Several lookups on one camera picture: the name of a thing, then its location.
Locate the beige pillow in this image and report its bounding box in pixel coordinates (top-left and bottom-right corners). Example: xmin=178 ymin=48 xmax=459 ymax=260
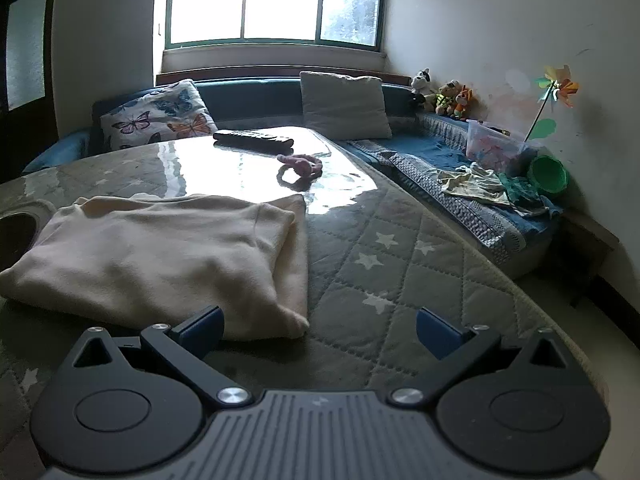
xmin=299 ymin=71 xmax=393 ymax=141

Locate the yellow green plush toy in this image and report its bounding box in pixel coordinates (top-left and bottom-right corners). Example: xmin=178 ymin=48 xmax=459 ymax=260
xmin=434 ymin=80 xmax=463 ymax=116

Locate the grey quilted star table cover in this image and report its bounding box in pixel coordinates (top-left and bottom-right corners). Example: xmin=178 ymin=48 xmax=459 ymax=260
xmin=0 ymin=126 xmax=608 ymax=480

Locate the green cloth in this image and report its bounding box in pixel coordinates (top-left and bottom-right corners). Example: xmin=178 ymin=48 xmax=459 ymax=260
xmin=497 ymin=172 xmax=543 ymax=208

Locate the blue sofa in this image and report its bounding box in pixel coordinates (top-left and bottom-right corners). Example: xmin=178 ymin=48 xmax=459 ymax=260
xmin=20 ymin=76 xmax=566 ymax=278

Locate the green plastic pot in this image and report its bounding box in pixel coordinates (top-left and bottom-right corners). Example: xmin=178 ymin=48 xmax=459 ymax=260
xmin=527 ymin=155 xmax=570 ymax=195

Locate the orange plush toy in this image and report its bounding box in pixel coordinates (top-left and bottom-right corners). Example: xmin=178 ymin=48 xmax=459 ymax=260
xmin=452 ymin=85 xmax=475 ymax=122

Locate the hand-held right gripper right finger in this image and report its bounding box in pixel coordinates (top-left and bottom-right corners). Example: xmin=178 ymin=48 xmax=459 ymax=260
xmin=390 ymin=306 xmax=571 ymax=406

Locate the cream knit garment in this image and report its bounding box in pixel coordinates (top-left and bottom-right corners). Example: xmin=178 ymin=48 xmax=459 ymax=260
xmin=0 ymin=192 xmax=311 ymax=342

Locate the dark door with frosted glass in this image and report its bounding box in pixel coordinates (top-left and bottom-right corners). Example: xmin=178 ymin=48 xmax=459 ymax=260
xmin=0 ymin=0 xmax=60 ymax=183

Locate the clear plastic container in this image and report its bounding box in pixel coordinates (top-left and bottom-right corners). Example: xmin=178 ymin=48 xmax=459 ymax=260
xmin=465 ymin=120 xmax=538 ymax=176

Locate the blue grey quilted sofa cover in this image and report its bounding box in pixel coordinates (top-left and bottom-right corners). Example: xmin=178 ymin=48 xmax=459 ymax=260
xmin=345 ymin=112 xmax=561 ymax=266

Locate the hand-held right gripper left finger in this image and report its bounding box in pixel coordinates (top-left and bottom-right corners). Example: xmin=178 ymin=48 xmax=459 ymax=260
xmin=72 ymin=305 xmax=251 ymax=407

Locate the colourful pinwheel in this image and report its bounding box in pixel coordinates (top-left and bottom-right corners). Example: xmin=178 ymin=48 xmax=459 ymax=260
xmin=522 ymin=64 xmax=580 ymax=143

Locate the yellow patterned cloth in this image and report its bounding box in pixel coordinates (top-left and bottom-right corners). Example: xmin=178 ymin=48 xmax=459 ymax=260
xmin=437 ymin=164 xmax=511 ymax=207

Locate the black remote control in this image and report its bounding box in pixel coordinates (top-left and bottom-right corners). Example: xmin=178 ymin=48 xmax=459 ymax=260
xmin=212 ymin=129 xmax=295 ymax=151

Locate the black and white plush toy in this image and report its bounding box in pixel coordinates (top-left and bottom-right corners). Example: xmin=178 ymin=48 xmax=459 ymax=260
xmin=410 ymin=67 xmax=437 ymax=108

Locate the window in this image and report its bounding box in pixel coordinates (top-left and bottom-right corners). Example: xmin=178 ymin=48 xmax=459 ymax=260
xmin=155 ymin=0 xmax=390 ymax=53

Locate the butterfly print pillow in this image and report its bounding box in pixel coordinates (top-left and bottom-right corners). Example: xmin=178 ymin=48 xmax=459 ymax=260
xmin=100 ymin=78 xmax=218 ymax=151

